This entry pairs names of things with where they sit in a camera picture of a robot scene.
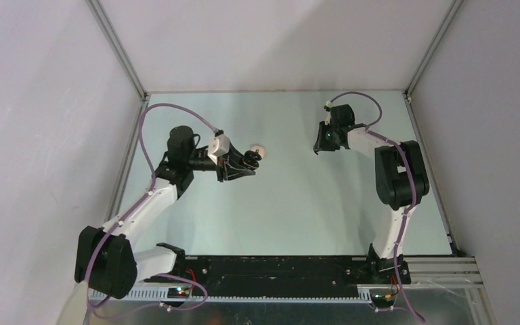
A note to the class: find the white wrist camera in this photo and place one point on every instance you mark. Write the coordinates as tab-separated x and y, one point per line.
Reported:
327	107
218	146

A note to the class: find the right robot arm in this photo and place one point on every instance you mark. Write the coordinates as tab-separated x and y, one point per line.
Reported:
401	182

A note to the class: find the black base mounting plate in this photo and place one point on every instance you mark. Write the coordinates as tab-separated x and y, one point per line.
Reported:
303	277

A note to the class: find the left aluminium frame post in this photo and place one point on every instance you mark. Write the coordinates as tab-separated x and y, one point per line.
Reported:
111	35

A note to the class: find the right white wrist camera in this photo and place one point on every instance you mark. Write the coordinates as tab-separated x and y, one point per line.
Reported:
327	107

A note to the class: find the black earbud charging case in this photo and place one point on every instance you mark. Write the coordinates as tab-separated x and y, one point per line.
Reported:
251	159

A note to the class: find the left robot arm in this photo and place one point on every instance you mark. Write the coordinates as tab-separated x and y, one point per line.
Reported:
106	258

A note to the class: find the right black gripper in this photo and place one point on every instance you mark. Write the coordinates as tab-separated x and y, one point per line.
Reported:
321	144

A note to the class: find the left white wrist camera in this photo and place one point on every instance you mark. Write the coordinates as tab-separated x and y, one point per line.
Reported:
218	146

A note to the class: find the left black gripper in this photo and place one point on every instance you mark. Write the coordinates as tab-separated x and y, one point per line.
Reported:
231	166

